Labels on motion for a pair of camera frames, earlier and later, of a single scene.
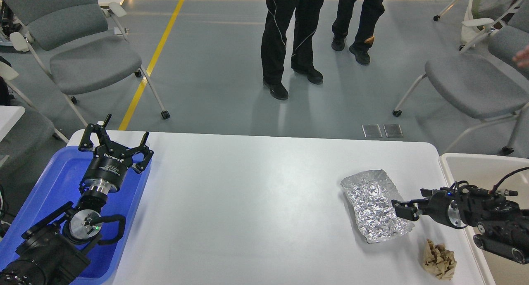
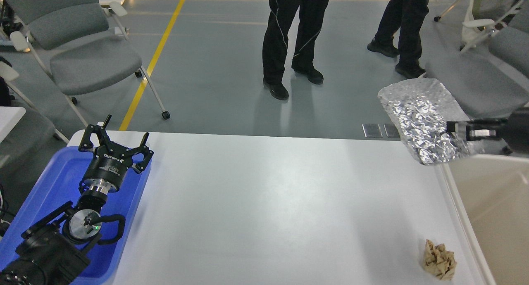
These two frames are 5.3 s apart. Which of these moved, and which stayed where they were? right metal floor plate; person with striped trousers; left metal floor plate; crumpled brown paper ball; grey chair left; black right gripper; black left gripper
Moved: black right gripper
Stayed: right metal floor plate; person with striped trousers; black left gripper; crumpled brown paper ball; grey chair left; left metal floor plate
